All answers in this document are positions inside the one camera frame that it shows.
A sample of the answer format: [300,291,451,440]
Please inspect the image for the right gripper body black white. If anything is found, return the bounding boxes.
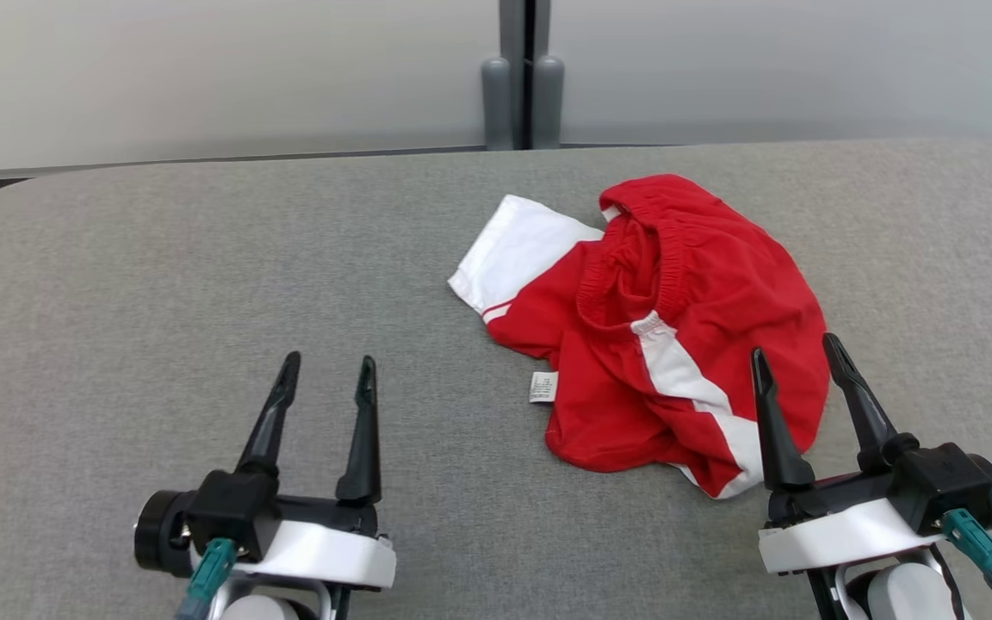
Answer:
[758,469,946,576]

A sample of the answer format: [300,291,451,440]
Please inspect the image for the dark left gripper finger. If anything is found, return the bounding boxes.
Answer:
[236,350,302,479]
[335,356,383,507]

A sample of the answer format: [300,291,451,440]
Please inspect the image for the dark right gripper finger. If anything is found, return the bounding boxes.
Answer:
[821,332,921,473]
[750,347,817,493]

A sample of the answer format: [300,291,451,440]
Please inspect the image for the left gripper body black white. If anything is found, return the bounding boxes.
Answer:
[238,495,398,592]

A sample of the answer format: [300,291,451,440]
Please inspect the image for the red shorts with white stripe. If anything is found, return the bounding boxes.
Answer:
[449,174,831,500]

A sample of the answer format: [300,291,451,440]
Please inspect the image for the left camera cable teal connector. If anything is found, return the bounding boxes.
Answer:
[176,538,240,620]

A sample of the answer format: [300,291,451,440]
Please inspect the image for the camera cable teal connector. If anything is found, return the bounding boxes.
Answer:
[176,538,240,620]
[942,508,992,620]

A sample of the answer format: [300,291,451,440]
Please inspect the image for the right camera cable teal connector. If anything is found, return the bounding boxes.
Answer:
[942,508,992,620]

